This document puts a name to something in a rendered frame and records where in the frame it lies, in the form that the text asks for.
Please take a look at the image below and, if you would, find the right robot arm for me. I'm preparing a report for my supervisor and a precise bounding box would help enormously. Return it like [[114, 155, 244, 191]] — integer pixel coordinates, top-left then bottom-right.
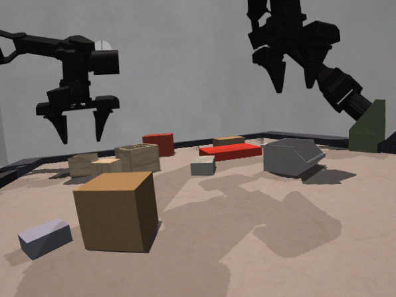
[[247, 0, 372, 121]]

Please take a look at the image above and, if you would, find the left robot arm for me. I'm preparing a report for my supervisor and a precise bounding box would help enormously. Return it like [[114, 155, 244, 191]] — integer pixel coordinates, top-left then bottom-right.
[[0, 30, 120, 107]]

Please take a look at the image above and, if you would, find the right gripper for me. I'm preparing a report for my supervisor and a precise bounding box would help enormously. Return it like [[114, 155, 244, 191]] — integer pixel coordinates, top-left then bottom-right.
[[252, 5, 340, 93]]

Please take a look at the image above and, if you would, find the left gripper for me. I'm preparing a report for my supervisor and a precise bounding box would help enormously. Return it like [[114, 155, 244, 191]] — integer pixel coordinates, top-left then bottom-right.
[[36, 74, 120, 144]]

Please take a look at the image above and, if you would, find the red flat block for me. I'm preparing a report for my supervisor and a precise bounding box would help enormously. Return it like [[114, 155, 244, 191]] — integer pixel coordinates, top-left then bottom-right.
[[199, 144, 262, 161]]

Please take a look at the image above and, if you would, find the black metal overhead frame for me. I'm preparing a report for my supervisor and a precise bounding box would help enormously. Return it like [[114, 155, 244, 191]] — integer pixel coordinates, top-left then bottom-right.
[[382, 131, 396, 146]]

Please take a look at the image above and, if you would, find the orange-red cube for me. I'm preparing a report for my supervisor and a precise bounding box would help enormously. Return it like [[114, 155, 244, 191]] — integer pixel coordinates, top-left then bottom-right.
[[142, 133, 174, 157]]

